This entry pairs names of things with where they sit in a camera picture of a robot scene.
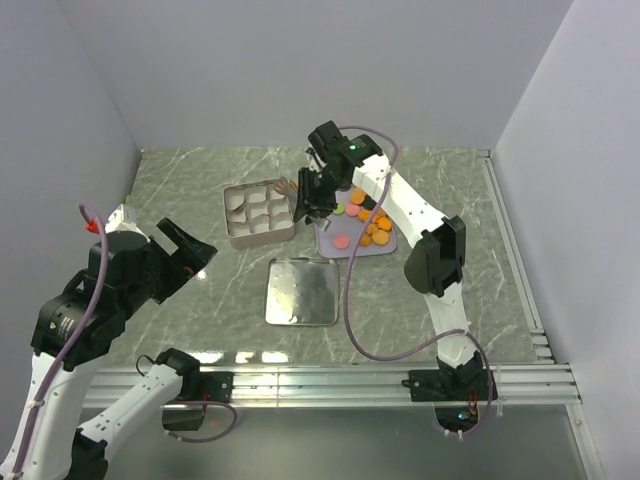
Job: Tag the aluminium front rail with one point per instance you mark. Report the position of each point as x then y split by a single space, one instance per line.
383 385

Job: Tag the square cookie tin with liners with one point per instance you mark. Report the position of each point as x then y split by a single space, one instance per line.
256 214

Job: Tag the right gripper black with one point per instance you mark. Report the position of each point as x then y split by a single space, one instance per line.
306 197

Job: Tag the pink round cookie upper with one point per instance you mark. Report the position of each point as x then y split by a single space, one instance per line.
352 210

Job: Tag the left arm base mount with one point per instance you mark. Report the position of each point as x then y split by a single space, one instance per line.
217 387

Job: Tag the orange flower cookie bottom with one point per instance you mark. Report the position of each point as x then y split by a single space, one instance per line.
366 240

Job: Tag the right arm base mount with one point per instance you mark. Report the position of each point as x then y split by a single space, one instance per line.
430 387

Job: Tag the pink round cookie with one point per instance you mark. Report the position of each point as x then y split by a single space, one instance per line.
352 210
341 242

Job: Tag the black round cookie middle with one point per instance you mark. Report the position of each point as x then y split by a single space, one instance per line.
368 203

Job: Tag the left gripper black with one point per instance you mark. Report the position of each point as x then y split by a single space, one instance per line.
194 252

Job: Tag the silver tin lid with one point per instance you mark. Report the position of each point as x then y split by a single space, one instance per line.
302 292

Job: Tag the pink round cookie lower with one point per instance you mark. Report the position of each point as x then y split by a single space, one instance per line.
341 242

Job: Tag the orange round cookie bottom right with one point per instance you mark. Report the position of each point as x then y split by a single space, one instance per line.
380 237

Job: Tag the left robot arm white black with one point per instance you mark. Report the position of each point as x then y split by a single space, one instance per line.
73 335

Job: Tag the metal tongs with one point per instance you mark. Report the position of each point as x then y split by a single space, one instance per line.
281 187

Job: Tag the lavender cookie tray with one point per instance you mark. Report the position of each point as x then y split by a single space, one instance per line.
350 226

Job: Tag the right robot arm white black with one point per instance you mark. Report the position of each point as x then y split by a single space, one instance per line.
434 267

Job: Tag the aluminium side rail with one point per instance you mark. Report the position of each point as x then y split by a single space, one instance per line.
537 332

